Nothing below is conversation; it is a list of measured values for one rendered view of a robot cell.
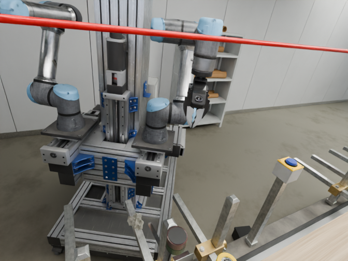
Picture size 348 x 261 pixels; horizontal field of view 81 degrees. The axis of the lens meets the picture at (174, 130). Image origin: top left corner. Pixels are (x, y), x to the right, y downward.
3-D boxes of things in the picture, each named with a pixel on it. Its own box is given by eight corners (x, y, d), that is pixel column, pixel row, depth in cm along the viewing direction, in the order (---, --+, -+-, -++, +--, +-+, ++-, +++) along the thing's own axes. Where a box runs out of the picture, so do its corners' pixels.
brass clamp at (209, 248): (192, 250, 87) (194, 244, 84) (218, 240, 93) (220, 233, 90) (200, 265, 82) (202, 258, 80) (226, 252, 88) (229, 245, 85)
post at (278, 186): (244, 239, 105) (275, 174, 83) (250, 236, 107) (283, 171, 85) (250, 247, 102) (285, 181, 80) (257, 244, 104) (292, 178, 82)
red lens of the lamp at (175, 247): (163, 234, 61) (163, 230, 60) (180, 228, 63) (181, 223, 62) (171, 253, 56) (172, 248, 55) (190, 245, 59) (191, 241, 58)
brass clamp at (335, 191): (326, 190, 129) (330, 184, 127) (337, 185, 135) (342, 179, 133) (336, 197, 125) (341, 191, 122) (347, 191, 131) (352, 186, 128)
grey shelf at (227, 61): (167, 120, 367) (177, 25, 292) (207, 116, 406) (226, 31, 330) (177, 133, 333) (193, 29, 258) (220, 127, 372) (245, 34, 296)
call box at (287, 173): (270, 174, 84) (277, 159, 80) (281, 170, 87) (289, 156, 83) (285, 185, 79) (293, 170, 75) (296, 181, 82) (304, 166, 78)
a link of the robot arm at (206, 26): (220, 19, 64) (228, 20, 57) (213, 55, 70) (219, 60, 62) (196, 16, 64) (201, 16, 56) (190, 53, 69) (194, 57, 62)
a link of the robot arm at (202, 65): (217, 60, 62) (191, 57, 62) (214, 75, 64) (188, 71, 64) (215, 56, 69) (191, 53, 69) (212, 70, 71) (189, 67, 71)
